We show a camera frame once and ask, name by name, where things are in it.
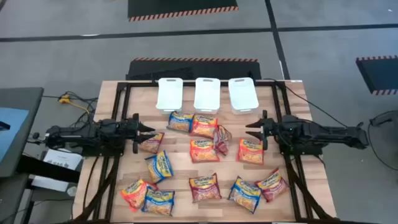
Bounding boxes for yellow cable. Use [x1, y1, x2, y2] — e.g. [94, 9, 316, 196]
[70, 101, 91, 115]

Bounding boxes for blue desk pad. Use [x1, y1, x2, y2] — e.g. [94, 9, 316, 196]
[0, 107, 30, 162]

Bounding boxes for black hazard-striped floor mat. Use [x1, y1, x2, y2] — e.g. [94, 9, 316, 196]
[127, 0, 239, 22]
[126, 57, 262, 81]
[355, 55, 398, 96]

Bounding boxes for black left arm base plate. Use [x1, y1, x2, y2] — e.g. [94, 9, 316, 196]
[81, 144, 125, 157]

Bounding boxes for black power cable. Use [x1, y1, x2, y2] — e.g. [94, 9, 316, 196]
[264, 78, 349, 128]

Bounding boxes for white plastic bin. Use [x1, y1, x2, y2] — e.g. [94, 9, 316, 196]
[155, 77, 184, 115]
[228, 77, 260, 115]
[193, 77, 221, 115]

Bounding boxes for black aluminium table frame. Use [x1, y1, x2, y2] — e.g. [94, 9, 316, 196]
[73, 80, 340, 223]

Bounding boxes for grey desk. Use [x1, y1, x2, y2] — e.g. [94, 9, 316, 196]
[0, 86, 45, 178]

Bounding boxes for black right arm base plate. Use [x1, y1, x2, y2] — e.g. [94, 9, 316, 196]
[278, 142, 324, 156]

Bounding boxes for blue Maruchan ramen packet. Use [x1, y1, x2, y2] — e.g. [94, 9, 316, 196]
[141, 187, 176, 217]
[166, 111, 195, 133]
[227, 175, 262, 215]
[144, 150, 174, 184]

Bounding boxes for black floor cable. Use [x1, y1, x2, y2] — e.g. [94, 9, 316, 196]
[368, 123, 398, 171]

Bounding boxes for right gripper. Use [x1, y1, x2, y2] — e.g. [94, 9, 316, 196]
[245, 110, 282, 151]

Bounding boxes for orange Maruchan ramen packet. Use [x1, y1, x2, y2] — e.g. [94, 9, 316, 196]
[120, 179, 159, 213]
[189, 139, 221, 164]
[236, 138, 264, 166]
[189, 114, 218, 139]

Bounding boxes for red Maruchan ramen packet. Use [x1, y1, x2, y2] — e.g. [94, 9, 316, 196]
[254, 167, 291, 203]
[188, 172, 223, 203]
[213, 124, 233, 156]
[139, 131, 165, 154]

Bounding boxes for white printed paper sheets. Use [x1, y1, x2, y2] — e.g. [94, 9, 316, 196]
[30, 148, 84, 192]

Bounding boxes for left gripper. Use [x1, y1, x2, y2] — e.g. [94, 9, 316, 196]
[124, 113, 158, 155]

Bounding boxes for black desk beam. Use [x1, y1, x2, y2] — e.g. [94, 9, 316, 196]
[17, 154, 81, 184]

